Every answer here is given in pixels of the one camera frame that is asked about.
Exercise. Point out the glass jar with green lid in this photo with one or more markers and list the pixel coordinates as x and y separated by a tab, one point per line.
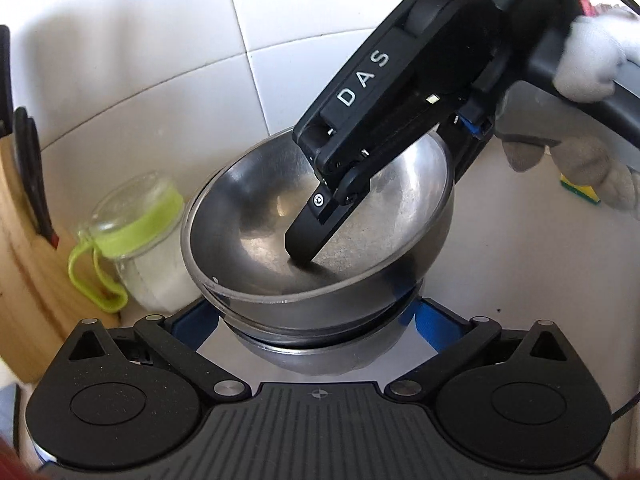
150	270

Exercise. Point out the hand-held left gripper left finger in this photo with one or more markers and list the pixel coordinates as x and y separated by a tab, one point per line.
187	322

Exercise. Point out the yellow green sponge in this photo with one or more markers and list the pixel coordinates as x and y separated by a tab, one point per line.
575	187

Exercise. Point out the person's right hand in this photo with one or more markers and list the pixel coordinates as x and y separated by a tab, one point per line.
590	60

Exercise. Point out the wooden knife block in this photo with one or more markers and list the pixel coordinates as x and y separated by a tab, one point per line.
30	300

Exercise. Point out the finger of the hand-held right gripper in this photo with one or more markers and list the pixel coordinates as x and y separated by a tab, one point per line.
472	127
305	235

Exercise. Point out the stainless steel bowl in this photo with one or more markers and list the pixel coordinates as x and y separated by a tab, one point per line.
380	240
320	357

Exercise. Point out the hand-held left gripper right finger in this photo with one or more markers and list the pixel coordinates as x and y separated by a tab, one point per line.
435	322

